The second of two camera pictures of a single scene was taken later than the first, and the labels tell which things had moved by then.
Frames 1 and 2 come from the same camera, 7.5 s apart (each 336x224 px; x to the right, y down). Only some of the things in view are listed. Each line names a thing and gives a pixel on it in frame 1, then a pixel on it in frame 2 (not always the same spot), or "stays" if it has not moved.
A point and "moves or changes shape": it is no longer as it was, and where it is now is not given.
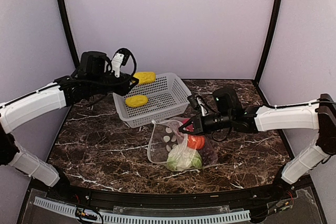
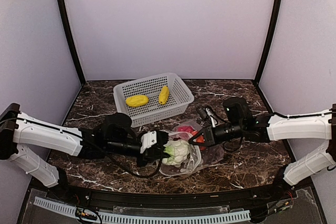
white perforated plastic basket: (166, 97) stays
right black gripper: (197, 121) -> (209, 138)
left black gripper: (125, 79) -> (152, 153)
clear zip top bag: (177, 150) moves or changes shape
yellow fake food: (145, 77) -> (164, 95)
